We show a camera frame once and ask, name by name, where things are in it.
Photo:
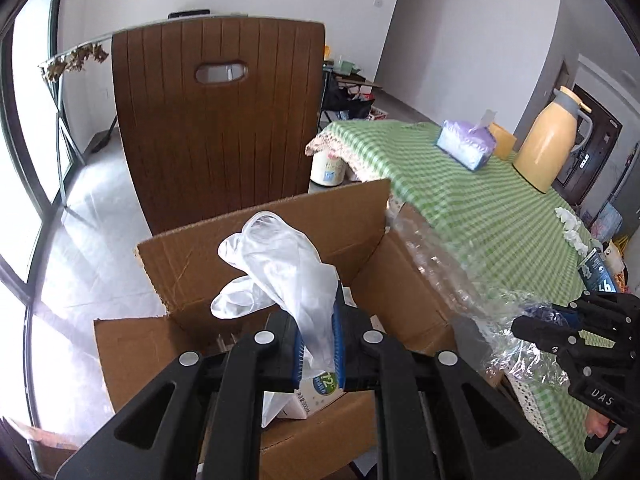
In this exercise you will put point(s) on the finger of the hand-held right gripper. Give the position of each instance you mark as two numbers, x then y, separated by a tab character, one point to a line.
545	335
610	312

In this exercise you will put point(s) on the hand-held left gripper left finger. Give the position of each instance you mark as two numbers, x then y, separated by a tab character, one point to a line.
299	367

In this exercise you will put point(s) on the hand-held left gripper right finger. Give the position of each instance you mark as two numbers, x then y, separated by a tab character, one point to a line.
339	355

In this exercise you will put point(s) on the white carton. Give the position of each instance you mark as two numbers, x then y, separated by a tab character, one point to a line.
320	392

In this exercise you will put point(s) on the clear disposable glove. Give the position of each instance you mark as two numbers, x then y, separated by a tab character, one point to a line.
280	265

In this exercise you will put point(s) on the brown cardboard box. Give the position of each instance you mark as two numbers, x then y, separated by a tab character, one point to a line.
300	240

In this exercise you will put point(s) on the clear plastic bag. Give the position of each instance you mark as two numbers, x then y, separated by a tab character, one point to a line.
440	265

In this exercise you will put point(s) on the person's right hand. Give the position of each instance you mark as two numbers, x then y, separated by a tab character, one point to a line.
597	426

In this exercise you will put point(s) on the blue box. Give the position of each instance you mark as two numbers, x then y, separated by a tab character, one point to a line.
597	270

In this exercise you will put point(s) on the green checked tablecloth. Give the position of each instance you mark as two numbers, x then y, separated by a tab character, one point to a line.
450	195

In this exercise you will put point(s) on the dark brown door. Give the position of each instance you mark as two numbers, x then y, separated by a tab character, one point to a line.
595	140

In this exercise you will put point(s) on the yellow thermos jug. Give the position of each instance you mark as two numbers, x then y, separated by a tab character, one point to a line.
545	145

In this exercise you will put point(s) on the white plastic tub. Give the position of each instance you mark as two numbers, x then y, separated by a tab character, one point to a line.
327	170

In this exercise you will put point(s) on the purple tissue pack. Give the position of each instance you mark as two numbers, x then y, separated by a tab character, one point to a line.
465	142

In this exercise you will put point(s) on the brown wooden chair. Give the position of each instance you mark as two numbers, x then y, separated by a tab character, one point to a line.
215	135

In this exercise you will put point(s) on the side table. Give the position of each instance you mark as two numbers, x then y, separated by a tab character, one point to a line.
350	90

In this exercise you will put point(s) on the black device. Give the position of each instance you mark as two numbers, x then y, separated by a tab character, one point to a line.
189	13

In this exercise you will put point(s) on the window frame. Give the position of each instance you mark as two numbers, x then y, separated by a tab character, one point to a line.
30	160

